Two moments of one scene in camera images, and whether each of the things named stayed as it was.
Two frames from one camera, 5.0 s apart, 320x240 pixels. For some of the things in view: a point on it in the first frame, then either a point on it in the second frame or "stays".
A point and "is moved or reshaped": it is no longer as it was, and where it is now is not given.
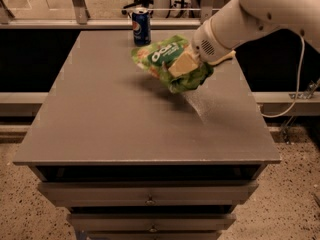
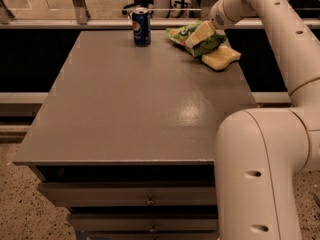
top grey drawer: [103, 194] stays
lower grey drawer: [152, 222] stays
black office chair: [143, 1] stays
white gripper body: [202, 45] -> [219, 18]
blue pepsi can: [141, 26] stays
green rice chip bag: [156, 56] is moved or reshaped
